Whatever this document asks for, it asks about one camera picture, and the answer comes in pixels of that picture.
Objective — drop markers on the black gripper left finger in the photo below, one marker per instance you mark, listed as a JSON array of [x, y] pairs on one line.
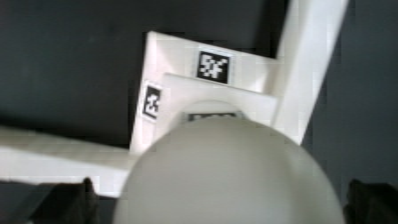
[[61, 203]]

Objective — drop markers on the white right fence wall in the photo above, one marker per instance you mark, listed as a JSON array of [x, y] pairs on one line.
[[307, 47]]

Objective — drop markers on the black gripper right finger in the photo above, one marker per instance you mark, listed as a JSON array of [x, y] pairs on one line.
[[372, 203]]

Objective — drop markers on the white front fence wall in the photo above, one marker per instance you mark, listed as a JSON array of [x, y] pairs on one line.
[[49, 159]]

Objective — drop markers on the white fence wall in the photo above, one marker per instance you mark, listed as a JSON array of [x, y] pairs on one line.
[[49, 159], [307, 47]]

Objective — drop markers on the white lamp base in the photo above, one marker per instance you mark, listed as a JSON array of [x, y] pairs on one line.
[[204, 82]]

